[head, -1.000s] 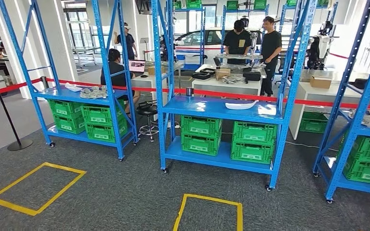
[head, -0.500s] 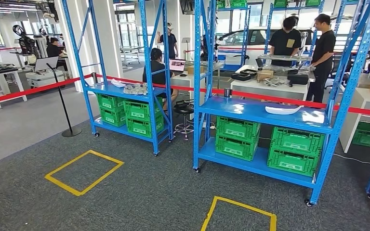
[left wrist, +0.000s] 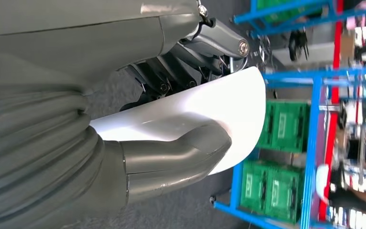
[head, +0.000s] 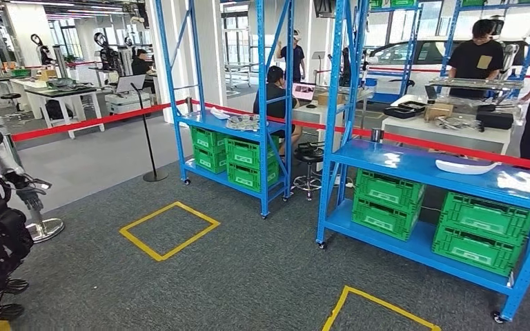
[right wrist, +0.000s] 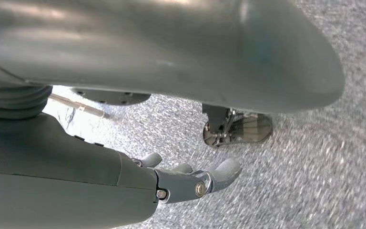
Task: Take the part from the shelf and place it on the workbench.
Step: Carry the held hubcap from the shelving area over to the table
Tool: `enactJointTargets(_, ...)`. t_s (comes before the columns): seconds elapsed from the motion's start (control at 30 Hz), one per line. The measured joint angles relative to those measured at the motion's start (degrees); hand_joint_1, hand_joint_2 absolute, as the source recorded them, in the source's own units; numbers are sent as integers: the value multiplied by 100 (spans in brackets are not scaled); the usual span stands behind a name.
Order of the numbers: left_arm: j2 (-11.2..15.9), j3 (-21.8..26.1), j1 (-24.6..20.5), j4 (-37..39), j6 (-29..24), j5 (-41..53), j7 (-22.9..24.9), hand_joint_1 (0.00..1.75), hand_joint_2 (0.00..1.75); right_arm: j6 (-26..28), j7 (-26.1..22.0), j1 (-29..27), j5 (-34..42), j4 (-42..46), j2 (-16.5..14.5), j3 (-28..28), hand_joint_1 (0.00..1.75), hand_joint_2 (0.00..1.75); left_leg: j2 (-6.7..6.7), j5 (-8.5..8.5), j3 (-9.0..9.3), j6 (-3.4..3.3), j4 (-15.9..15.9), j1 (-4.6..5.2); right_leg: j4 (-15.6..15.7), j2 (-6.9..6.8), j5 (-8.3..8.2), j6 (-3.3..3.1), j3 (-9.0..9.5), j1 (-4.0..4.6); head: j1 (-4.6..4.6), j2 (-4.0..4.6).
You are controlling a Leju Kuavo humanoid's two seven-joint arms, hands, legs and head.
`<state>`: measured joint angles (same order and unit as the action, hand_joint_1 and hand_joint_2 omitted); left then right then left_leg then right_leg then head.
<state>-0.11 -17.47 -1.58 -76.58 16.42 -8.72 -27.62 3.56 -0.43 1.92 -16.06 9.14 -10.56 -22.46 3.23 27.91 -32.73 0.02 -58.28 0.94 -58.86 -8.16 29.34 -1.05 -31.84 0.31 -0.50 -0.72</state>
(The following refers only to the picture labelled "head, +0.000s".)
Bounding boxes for blue steel shelf rack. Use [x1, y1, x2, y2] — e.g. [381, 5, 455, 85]
[315, 0, 530, 323]
[155, 0, 295, 218]
[365, 0, 424, 103]
[443, 0, 530, 99]

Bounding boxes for steel workbench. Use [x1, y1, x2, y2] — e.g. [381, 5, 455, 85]
[313, 86, 375, 138]

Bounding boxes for black stool chrome base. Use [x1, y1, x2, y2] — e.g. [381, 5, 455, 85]
[292, 142, 325, 202]

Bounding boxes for round metal casting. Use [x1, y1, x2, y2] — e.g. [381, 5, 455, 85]
[226, 114, 262, 132]

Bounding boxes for yellow floor tape square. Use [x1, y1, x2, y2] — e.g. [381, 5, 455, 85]
[118, 201, 221, 263]

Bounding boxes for open laptop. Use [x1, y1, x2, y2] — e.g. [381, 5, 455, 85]
[292, 82, 317, 102]

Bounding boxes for cardboard box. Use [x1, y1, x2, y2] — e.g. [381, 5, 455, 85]
[424, 102, 454, 122]
[317, 92, 346, 107]

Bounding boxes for sign stand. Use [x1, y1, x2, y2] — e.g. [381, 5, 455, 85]
[311, 51, 326, 86]

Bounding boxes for black foam case tray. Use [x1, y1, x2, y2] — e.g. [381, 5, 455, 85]
[397, 100, 426, 113]
[382, 106, 417, 120]

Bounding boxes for white table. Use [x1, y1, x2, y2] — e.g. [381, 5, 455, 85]
[381, 116, 513, 157]

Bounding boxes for white low cabinet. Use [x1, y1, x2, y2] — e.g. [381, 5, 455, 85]
[105, 91, 153, 115]

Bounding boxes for red barrier belt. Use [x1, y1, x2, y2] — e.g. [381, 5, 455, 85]
[191, 98, 530, 171]
[11, 98, 188, 143]

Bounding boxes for white car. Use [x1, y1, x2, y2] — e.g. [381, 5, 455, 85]
[365, 39, 530, 97]

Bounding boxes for black bag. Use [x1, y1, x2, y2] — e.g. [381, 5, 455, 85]
[44, 99, 75, 121]

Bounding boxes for white desk dark top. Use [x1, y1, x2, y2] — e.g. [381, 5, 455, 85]
[25, 84, 106, 140]

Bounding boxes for clear plastic wrap pile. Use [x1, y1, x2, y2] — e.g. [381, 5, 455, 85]
[452, 93, 522, 113]

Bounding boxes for long grey metal panel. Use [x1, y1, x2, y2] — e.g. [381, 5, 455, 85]
[429, 77, 524, 91]

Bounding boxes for chrome stand base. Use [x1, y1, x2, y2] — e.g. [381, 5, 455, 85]
[25, 201, 65, 244]

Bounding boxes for black zip case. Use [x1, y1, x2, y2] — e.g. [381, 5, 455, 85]
[475, 110, 515, 130]

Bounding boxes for black round stool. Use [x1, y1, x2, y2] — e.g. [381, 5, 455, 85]
[0, 92, 23, 115]

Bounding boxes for humanoid robot silver arms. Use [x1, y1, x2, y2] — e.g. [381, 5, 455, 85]
[489, 16, 520, 81]

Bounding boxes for bagged cables pile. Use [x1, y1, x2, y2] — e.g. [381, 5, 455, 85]
[434, 114, 484, 133]

